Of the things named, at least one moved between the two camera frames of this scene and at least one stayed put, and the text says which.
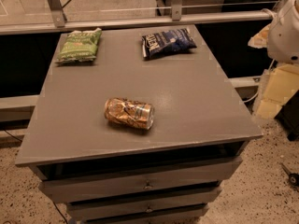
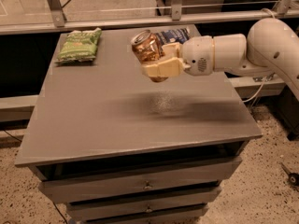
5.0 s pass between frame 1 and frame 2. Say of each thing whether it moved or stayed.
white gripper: moved
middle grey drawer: stayed
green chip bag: stayed
